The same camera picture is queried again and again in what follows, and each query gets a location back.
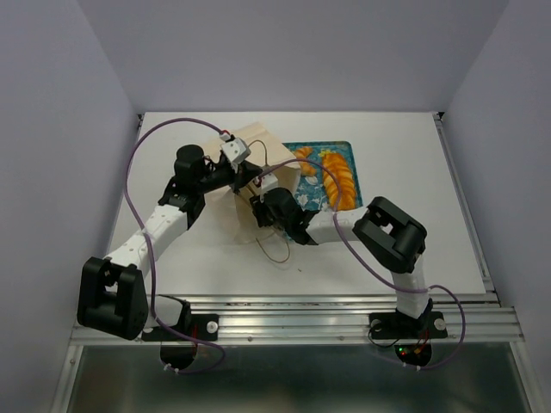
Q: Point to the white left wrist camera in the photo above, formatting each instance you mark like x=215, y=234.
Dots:
x=234, y=148

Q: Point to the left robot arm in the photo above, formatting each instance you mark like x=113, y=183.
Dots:
x=112, y=295

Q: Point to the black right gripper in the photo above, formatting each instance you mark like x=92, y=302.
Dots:
x=258, y=204

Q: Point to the aluminium front frame rail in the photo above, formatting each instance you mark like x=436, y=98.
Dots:
x=343, y=319

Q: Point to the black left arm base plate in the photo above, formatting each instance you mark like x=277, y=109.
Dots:
x=179, y=316

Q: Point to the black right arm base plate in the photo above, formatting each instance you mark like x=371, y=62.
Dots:
x=394, y=326

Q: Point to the teal floral tray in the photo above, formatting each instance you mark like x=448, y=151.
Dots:
x=310, y=193

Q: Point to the aluminium table edge rail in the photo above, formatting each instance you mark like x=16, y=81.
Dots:
x=465, y=210

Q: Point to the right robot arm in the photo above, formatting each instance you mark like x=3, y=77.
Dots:
x=393, y=237

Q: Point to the beige paper bag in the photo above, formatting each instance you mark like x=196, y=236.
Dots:
x=233, y=212

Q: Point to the orange twisted fake bread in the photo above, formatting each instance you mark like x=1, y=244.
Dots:
x=342, y=192

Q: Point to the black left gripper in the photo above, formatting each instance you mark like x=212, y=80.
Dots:
x=243, y=174

